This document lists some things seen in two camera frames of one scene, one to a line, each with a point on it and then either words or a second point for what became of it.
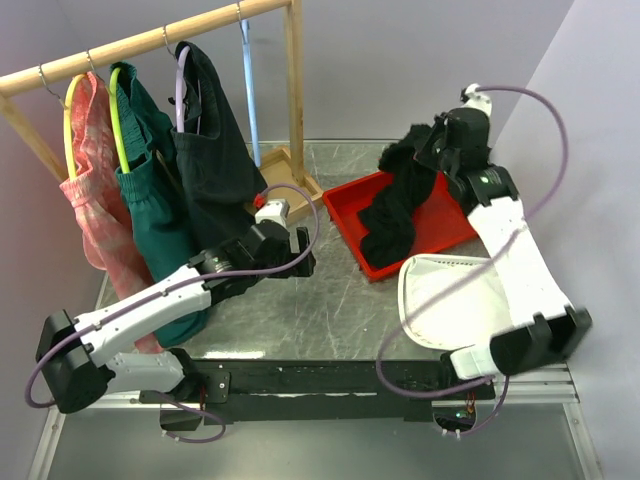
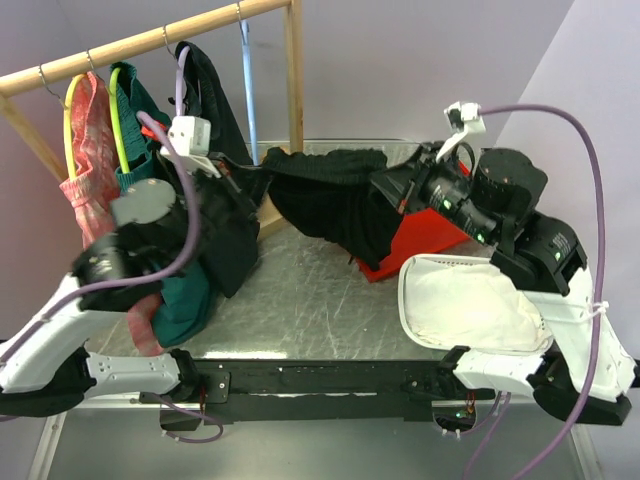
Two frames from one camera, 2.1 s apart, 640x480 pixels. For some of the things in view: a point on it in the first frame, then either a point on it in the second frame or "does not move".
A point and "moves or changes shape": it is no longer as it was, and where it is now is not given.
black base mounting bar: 320,390 does not move
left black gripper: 301,268 -> 244,186
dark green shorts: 224,174 does not move
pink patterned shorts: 93,197 does not move
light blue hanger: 245,30 does not move
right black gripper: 423,154 -> 404,184
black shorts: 389,220 moves or changes shape
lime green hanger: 113,87 does not move
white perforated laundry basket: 471,313 does not move
